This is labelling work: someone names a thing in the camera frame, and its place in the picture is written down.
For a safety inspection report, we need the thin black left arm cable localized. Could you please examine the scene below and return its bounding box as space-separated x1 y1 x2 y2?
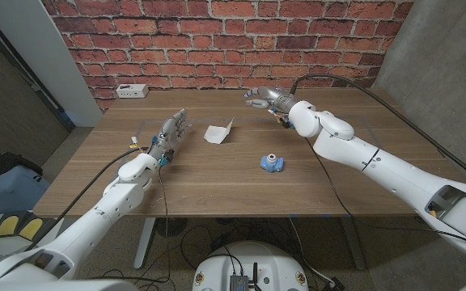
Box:
158 163 173 284

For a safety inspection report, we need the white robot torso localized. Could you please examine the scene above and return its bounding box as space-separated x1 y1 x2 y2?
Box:
191 241 310 291

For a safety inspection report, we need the blue toy camera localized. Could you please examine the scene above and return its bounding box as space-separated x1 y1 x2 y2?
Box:
260 153 285 174

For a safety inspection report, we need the white floor cable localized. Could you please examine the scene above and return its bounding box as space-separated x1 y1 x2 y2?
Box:
288 217 335 286

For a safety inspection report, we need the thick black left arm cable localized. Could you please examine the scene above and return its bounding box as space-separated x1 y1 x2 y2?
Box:
24 145 145 251

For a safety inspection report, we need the grey table leg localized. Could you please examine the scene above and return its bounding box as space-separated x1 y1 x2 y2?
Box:
340 216 367 271

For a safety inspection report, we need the white paper shipping label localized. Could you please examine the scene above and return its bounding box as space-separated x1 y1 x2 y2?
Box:
203 117 235 146

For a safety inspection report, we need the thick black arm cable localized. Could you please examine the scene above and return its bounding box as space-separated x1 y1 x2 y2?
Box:
24 145 145 251
290 73 466 191

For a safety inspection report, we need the red brick printed backdrop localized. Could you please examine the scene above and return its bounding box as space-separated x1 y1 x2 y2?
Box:
40 0 416 112

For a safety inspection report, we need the white table leg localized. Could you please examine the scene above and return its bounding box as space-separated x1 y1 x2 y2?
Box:
133 217 157 268

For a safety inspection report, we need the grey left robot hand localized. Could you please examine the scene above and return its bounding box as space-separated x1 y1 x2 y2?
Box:
148 108 193 162

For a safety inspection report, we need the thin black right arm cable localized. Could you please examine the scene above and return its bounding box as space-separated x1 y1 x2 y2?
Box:
304 136 466 246

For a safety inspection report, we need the white power strip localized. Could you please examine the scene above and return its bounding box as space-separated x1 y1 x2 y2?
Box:
115 83 150 99

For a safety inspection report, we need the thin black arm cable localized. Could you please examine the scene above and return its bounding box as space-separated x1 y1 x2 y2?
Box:
304 136 466 246
158 163 173 284

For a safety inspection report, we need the round black floor fan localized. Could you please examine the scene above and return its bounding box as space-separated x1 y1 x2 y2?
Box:
155 217 189 238

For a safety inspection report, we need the grey metal box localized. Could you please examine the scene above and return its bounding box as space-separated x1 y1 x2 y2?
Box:
228 274 250 291

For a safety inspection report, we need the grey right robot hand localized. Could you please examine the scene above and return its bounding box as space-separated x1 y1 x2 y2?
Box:
244 86 298 116

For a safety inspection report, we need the yellow black foot pedal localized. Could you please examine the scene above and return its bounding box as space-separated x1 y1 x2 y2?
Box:
0 210 58 243

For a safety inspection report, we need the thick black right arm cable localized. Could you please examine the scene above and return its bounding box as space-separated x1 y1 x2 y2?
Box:
290 73 466 191

